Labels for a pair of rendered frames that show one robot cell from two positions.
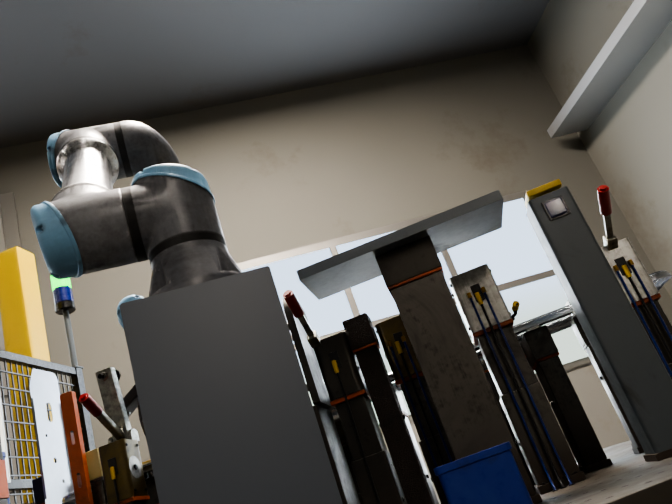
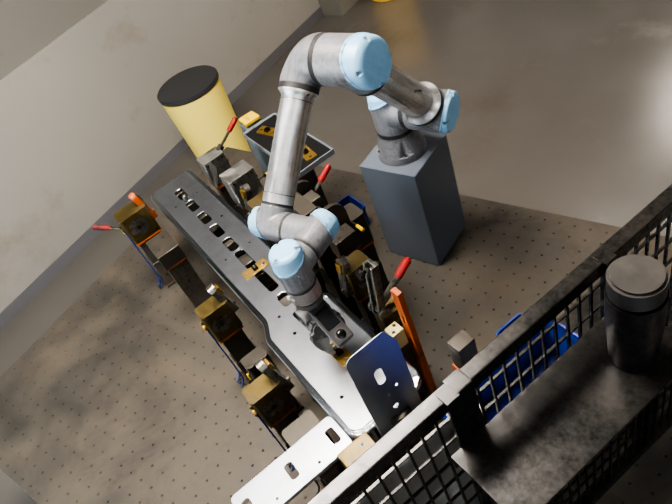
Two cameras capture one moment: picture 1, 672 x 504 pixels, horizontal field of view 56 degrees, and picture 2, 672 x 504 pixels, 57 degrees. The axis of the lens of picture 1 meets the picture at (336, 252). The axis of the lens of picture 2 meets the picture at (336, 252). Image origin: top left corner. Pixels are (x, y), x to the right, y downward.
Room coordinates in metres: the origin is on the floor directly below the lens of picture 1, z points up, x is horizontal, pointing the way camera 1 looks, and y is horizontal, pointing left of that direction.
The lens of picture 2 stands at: (1.79, 1.46, 2.26)
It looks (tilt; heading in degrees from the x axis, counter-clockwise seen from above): 43 degrees down; 245
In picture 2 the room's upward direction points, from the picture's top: 24 degrees counter-clockwise
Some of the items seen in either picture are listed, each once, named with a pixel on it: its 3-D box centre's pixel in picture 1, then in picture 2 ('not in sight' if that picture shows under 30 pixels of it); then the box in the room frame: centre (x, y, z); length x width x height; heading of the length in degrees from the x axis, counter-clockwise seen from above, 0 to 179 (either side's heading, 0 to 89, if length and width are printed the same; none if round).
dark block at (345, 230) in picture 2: not in sight; (361, 281); (1.22, 0.33, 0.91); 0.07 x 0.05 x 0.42; 174
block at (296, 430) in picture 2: not in sight; (316, 459); (1.67, 0.60, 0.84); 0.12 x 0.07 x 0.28; 174
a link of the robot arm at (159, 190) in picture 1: (173, 213); (391, 105); (0.86, 0.22, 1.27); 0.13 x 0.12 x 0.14; 106
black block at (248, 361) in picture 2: not in sight; (269, 388); (1.62, 0.33, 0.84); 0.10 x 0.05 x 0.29; 174
